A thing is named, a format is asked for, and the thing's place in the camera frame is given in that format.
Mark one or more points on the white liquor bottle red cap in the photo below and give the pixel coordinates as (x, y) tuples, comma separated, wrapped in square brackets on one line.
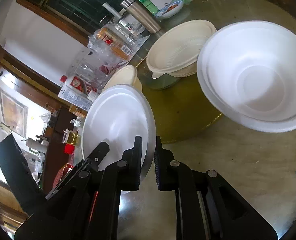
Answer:
[(78, 84)]

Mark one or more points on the large cream disposable plate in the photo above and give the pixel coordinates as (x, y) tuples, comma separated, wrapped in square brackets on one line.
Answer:
[(176, 52)]

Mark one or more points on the red plastic cup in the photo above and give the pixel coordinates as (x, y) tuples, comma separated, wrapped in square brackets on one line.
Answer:
[(69, 149)]

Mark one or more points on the clear cup of tea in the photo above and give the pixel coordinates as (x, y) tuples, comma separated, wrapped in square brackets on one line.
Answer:
[(71, 138)]

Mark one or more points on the white foam plate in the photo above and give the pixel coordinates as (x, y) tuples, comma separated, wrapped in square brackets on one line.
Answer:
[(117, 116)]

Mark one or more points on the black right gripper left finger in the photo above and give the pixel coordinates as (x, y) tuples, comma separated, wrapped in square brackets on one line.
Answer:
[(132, 170)]

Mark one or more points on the steel thermos flask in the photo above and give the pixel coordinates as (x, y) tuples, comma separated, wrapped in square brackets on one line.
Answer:
[(142, 15)]

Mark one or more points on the gold turntable mat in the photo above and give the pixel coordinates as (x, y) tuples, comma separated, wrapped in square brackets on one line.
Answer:
[(179, 105)]

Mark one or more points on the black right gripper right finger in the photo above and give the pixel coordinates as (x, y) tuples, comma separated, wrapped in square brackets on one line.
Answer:
[(166, 177)]

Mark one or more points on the white foam bowl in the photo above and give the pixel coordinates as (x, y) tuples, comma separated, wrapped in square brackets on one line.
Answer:
[(247, 70)]

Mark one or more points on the clear glass pitcher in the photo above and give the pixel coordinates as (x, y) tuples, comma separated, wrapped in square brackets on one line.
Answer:
[(93, 70)]

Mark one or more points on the small cream disposable bowl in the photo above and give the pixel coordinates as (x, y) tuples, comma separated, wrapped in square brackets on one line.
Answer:
[(128, 75)]

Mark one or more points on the red wedding glass plate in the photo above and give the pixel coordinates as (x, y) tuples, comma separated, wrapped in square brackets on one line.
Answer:
[(61, 173)]

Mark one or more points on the blue white ceramic dish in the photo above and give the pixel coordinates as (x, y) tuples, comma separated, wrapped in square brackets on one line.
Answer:
[(169, 10)]

